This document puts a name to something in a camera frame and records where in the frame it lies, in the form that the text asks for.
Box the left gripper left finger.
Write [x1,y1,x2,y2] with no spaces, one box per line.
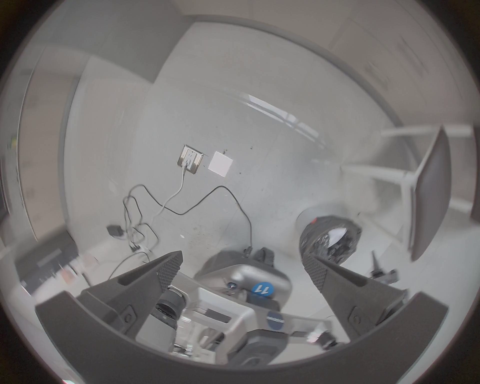
[77,250,184,340]

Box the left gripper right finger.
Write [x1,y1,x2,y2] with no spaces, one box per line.
[302,254,410,343]

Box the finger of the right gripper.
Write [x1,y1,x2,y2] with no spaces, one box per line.
[370,250,387,280]

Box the black plastic bag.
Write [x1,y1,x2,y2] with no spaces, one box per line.
[299,214,363,268]

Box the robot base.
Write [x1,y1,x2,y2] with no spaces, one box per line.
[135,245,340,370]

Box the white trash bin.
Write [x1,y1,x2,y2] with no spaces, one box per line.
[295,204,338,235]

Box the crumpled white paper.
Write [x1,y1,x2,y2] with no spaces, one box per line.
[325,226,348,249]

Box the grey chair with white legs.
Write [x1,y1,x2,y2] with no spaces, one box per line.
[339,124,480,263]

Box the black cable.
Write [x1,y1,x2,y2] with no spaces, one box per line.
[109,184,253,280]

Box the white cable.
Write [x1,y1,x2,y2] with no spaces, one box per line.
[153,165,188,218]

